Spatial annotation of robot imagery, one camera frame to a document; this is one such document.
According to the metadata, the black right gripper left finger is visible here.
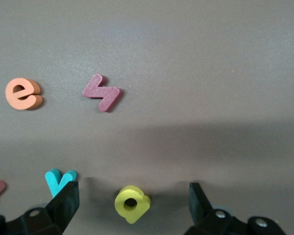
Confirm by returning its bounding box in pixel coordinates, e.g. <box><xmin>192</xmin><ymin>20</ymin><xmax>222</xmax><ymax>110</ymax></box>
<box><xmin>0</xmin><ymin>181</ymin><xmax>80</xmax><ymax>235</ymax></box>

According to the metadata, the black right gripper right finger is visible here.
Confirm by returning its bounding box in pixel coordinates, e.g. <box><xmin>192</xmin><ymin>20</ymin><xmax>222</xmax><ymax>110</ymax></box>
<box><xmin>183</xmin><ymin>182</ymin><xmax>288</xmax><ymax>235</ymax></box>

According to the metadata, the teal letter y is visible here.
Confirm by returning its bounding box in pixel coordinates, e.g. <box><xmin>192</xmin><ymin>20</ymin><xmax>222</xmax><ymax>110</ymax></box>
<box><xmin>44</xmin><ymin>168</ymin><xmax>78</xmax><ymax>199</ymax></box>

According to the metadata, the yellow letter d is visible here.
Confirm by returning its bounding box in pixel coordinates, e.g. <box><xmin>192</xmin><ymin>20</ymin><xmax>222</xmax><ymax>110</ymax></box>
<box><xmin>114</xmin><ymin>185</ymin><xmax>151</xmax><ymax>225</ymax></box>

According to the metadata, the orange letter e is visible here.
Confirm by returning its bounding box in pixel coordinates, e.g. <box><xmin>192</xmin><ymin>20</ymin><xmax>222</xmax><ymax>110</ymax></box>
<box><xmin>5</xmin><ymin>77</ymin><xmax>44</xmax><ymax>111</ymax></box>

